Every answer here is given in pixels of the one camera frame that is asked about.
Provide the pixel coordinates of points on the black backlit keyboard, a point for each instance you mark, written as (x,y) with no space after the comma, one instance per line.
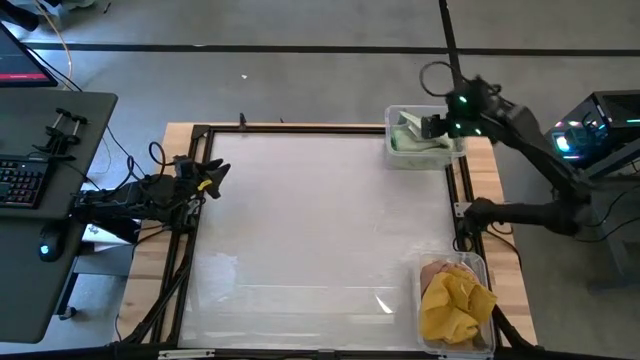
(20,182)

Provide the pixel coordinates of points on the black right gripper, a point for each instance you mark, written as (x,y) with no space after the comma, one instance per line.
(470,112)

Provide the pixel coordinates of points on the large clear plastic bin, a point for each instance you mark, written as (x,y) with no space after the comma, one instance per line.
(487,270)

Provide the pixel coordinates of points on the black monitor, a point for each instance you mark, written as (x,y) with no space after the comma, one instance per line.
(20,55)

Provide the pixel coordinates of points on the black lit computer tower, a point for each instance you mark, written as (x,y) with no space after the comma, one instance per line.
(615,115)

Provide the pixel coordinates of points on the black metal table frame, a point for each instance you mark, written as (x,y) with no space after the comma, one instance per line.
(350,129)

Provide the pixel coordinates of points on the white flat board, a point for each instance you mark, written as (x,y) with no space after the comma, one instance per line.
(100,235)

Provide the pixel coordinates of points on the terracotta pink towel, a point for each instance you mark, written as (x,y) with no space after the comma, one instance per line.
(432,277)

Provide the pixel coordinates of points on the small black floor object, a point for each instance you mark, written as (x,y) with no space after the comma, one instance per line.
(107,7)

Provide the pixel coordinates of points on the white table mat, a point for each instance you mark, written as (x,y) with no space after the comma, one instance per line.
(325,225)

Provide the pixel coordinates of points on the grey mounting bracket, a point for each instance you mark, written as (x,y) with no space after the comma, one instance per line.
(461,208)

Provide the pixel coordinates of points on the black desk wheel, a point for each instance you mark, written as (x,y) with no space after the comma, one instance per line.
(67,313)

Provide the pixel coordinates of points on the white label strip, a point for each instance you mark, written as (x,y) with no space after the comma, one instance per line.
(185,354)

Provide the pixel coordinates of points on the black desk clamp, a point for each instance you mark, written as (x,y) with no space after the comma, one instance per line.
(60,135)

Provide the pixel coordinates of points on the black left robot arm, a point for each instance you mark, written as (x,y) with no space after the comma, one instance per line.
(130,200)

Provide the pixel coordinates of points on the small clear plastic bin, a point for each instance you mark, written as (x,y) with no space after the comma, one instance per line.
(395,112)

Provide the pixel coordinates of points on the mustard yellow towel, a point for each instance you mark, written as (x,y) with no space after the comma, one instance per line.
(455,305)

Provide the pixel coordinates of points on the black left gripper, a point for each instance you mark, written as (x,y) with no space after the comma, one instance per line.
(192,175)

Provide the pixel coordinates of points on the black desk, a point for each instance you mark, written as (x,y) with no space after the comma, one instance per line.
(95,115)

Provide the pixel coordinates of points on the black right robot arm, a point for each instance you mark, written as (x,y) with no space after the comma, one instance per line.
(530,140)

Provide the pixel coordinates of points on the grey metal stand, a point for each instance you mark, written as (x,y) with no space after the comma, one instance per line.
(625,250)

